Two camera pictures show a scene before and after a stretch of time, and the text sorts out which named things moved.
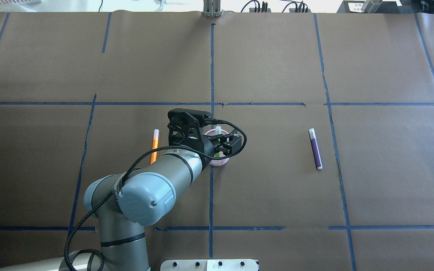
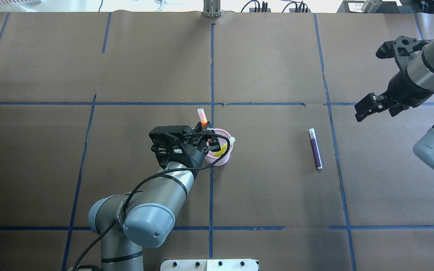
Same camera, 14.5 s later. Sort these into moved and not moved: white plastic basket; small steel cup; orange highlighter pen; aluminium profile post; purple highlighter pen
Moved: orange highlighter pen
Not moved: purple highlighter pen; white plastic basket; small steel cup; aluminium profile post
